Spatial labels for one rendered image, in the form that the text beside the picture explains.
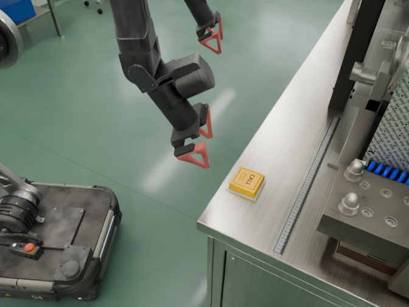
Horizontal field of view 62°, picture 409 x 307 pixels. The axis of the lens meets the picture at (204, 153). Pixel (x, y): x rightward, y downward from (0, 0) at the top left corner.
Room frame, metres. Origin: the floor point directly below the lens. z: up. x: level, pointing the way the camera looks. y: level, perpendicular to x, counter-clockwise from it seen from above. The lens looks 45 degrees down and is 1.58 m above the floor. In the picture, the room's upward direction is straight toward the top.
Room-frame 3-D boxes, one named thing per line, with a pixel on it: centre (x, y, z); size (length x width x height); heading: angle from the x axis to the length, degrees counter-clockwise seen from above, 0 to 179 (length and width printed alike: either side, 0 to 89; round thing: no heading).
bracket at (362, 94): (0.65, -0.37, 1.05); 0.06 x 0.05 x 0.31; 61
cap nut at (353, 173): (0.49, -0.32, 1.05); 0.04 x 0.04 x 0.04
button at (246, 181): (0.57, -0.11, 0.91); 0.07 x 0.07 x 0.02; 61
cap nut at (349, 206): (0.40, -0.28, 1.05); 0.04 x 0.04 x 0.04
